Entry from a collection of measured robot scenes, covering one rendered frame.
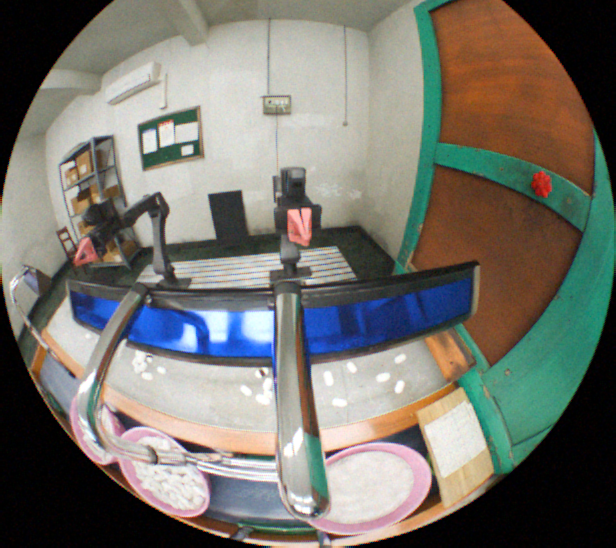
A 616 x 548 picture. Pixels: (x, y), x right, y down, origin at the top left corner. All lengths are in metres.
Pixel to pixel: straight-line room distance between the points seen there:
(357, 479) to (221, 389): 0.38
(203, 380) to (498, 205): 0.79
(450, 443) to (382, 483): 0.16
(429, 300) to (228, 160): 2.25
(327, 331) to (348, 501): 0.44
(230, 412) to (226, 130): 2.31
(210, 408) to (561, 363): 0.72
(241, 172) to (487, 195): 2.20
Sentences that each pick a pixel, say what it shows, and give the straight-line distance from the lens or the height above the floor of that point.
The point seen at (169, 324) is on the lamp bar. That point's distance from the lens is 0.20.
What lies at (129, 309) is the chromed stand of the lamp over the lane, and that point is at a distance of 0.19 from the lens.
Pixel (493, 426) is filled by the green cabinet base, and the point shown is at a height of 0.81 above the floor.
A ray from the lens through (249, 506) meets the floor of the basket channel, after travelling 0.61.
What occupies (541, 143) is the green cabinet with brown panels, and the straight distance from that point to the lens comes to 0.44.
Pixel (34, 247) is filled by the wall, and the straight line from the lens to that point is 5.05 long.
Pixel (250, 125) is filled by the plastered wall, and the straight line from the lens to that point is 2.26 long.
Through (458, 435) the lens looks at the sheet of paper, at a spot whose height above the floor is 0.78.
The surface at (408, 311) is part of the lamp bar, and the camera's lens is 0.19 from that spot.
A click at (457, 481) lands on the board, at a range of 0.58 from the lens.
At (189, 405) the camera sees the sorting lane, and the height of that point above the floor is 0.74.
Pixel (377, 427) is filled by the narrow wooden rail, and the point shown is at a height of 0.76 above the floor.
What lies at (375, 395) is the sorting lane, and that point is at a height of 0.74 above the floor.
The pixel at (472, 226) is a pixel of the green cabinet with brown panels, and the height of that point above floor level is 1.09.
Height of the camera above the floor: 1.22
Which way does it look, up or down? 29 degrees down
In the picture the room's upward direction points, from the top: straight up
